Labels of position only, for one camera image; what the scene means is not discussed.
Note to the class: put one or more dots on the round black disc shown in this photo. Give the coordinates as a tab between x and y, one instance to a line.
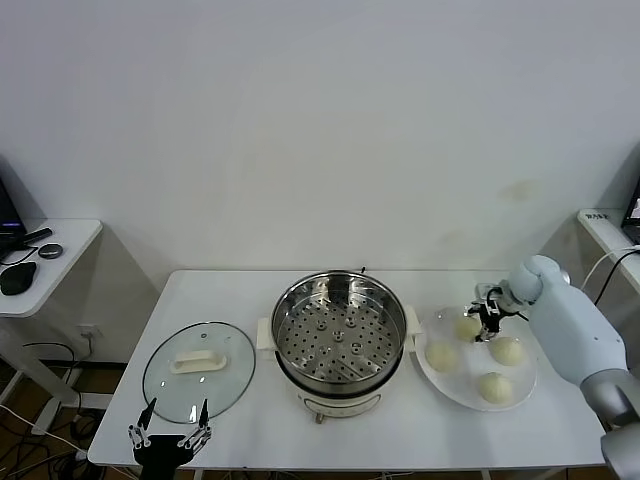
50	251

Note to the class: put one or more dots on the glass pot lid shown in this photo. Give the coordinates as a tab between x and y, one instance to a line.
225	340

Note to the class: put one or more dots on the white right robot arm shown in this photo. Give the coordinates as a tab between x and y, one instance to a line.
565	320

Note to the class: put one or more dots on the black computer mouse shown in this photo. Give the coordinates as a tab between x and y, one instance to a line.
17	278

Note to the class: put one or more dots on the black laptop with purple screen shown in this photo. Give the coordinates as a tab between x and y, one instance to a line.
7	210

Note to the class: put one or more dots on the white steamed baozi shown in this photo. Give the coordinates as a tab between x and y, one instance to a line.
442	357
495	388
507	350
466	329

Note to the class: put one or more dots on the white wall outlet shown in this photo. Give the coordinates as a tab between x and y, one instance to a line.
87	331

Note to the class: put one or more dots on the white electric cooker base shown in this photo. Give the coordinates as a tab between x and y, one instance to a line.
340	400

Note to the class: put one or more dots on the black remote stick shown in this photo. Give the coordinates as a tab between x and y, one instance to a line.
37	236

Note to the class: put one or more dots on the white side table with label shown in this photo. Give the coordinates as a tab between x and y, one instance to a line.
600	235

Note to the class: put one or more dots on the black laptop with white windows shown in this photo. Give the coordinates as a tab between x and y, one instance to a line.
632	210

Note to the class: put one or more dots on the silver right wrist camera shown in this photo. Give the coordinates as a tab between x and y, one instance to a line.
487	291

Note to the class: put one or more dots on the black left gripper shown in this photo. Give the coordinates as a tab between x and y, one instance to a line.
162	450

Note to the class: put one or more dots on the stainless steel steamer pot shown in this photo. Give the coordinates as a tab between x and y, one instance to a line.
385	305

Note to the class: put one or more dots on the white side table with mouse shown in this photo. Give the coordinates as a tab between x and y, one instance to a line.
65	270

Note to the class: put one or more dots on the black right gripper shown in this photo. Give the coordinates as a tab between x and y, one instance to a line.
491	310

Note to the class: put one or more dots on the white round plate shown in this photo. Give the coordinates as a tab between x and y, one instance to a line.
465	385

